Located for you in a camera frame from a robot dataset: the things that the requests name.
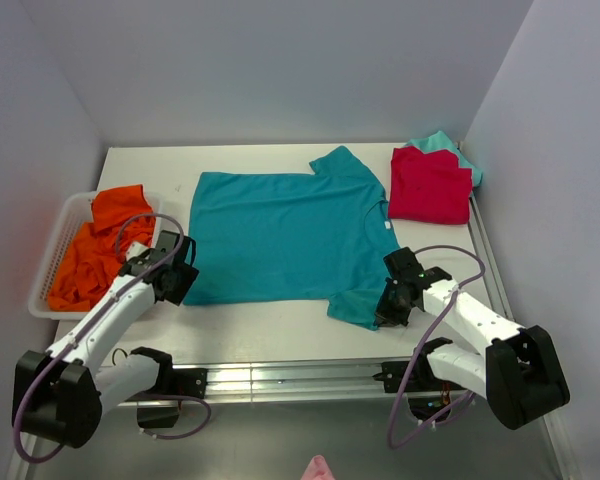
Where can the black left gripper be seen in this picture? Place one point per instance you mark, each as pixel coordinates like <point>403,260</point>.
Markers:
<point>188,275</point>

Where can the black box under left base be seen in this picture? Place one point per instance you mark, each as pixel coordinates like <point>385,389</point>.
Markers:
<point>151,418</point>

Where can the white plastic laundry basket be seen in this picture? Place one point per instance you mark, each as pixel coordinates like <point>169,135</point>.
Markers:
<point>75,212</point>

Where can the pink object at bottom edge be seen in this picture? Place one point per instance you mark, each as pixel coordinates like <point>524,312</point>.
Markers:
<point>317,469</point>

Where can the folded teal t-shirt underneath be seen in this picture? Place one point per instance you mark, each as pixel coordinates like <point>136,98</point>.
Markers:
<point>441,141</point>

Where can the folded red t-shirt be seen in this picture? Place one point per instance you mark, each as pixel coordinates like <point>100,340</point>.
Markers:
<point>429,187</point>

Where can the aluminium front rail frame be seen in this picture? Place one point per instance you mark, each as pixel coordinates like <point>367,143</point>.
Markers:
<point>290,380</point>

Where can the teal t-shirt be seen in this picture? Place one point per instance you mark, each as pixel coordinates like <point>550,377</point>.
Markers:
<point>294,236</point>

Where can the orange t-shirt in basket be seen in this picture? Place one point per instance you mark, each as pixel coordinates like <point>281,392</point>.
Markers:
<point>121,216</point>

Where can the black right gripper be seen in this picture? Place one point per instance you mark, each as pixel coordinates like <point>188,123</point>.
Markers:
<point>384,314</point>

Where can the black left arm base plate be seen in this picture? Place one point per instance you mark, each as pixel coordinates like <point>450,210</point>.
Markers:
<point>189,382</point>

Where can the aluminium right side rail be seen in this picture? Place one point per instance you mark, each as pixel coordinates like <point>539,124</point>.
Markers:
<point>489,289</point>

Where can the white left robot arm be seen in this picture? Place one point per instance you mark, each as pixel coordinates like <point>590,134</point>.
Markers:
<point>91,341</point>

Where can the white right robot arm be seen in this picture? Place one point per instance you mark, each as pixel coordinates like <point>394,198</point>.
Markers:
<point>515,369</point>

